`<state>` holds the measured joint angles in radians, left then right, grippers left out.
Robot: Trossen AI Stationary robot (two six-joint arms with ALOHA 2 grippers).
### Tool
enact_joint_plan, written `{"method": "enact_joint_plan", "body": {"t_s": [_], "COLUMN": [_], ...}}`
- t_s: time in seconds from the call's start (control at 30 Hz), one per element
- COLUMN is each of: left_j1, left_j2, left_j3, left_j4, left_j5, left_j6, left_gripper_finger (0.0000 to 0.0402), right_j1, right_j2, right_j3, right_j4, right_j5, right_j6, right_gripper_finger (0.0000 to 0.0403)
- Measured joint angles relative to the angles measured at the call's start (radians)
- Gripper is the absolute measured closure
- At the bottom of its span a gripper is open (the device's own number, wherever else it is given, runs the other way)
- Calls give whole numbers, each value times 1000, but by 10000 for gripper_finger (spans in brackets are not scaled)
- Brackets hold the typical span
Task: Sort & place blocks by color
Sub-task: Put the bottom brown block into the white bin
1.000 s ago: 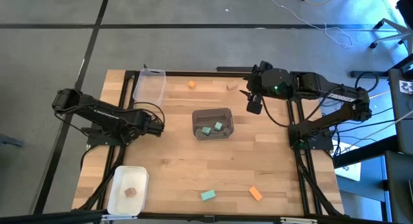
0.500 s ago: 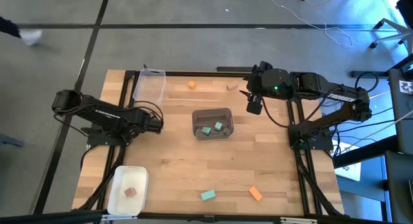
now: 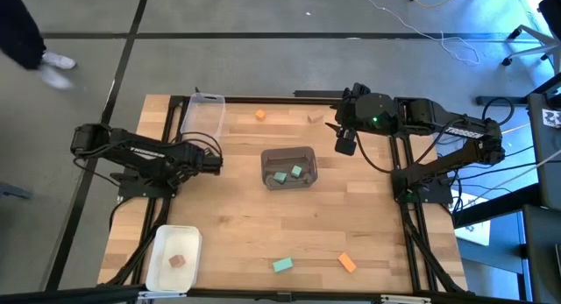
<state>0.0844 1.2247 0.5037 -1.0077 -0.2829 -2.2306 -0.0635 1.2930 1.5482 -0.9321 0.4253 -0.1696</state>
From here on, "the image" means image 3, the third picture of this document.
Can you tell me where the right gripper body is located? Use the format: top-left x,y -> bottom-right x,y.
346,82 -> 372,131

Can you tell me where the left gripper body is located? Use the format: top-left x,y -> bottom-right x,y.
173,146 -> 208,185

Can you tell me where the teal rectangular block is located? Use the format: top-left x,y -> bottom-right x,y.
272,257 -> 295,274

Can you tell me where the orange rectangular block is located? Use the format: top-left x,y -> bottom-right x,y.
337,251 -> 358,274

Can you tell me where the clear plastic bin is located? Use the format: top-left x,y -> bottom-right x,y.
179,92 -> 227,142

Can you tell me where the gray translucent plastic bin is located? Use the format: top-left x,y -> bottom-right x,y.
260,145 -> 319,191

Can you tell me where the white plastic bin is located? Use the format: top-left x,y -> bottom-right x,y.
145,224 -> 203,293

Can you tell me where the white shoe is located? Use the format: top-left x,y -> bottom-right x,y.
37,67 -> 75,92
41,51 -> 78,71

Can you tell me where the black diagonal beam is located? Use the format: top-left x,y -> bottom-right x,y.
451,183 -> 540,229

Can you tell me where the office chair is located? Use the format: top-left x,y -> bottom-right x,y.
501,0 -> 561,75

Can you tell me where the black desk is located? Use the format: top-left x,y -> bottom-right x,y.
523,74 -> 561,209

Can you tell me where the fiducial marker tag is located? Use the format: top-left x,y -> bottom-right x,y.
542,109 -> 561,129

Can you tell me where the person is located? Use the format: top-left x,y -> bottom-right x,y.
0,0 -> 78,93

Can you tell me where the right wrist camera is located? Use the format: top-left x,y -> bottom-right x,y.
334,128 -> 359,157

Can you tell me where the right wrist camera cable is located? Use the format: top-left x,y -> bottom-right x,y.
354,132 -> 398,176

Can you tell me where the white floor cable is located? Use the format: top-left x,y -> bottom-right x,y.
361,0 -> 482,67

